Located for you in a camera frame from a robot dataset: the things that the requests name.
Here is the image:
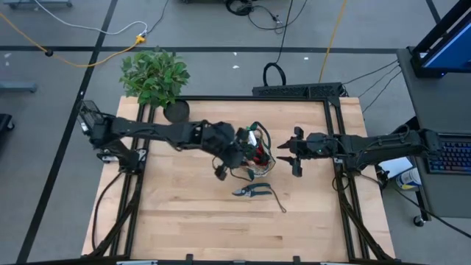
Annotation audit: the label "long thin black cable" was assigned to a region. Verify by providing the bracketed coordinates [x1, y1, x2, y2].
[275, 0, 294, 65]

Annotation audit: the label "cream green gardening bag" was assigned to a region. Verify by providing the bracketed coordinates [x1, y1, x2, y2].
[239, 120, 277, 181]

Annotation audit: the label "grey stand foot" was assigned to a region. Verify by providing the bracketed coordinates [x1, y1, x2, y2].
[3, 0, 73, 10]
[0, 81, 38, 93]

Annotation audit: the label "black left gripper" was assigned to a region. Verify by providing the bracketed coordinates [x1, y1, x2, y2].
[215, 127, 259, 180]

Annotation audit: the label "black aluminium table frame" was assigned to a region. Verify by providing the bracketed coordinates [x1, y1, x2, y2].
[86, 94, 397, 265]

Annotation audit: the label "green leafy artificial plant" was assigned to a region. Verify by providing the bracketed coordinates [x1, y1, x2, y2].
[118, 49, 191, 110]

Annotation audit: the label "yellow hanging cable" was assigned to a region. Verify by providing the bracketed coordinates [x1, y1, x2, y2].
[318, 0, 348, 84]

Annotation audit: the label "black plant pot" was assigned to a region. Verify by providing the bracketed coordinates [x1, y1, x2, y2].
[163, 99, 191, 124]

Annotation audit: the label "yellow extension cable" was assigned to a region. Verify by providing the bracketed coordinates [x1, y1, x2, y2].
[0, 13, 146, 68]

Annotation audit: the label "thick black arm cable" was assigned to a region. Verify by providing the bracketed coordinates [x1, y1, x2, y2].
[91, 171, 124, 255]

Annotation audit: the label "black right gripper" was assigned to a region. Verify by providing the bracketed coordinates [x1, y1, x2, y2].
[276, 127, 335, 177]

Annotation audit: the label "white blue yellow can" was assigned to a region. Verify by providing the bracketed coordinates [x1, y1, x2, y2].
[395, 167, 422, 191]

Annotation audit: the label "black looped cable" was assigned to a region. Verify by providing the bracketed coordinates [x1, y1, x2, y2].
[262, 62, 287, 88]

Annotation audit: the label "black power supply box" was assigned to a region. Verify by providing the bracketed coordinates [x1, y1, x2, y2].
[77, 99, 106, 133]

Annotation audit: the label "black coiled cable bundle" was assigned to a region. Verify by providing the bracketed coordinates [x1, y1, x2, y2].
[224, 0, 255, 16]

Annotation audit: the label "grey desk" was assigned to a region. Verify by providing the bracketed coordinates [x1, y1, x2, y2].
[396, 47, 471, 219]

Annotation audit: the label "dark green pruning shears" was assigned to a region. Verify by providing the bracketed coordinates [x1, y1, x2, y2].
[231, 182, 287, 214]

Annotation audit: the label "black monitor blue screen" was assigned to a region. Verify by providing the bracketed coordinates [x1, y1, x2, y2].
[410, 0, 471, 79]

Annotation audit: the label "white paper sheet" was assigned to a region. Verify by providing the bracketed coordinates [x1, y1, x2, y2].
[378, 156, 415, 180]

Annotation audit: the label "black keyboard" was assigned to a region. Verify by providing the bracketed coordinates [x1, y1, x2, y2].
[426, 136, 471, 176]

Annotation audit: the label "white power cable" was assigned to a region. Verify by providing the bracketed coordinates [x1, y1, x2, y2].
[35, 0, 149, 37]

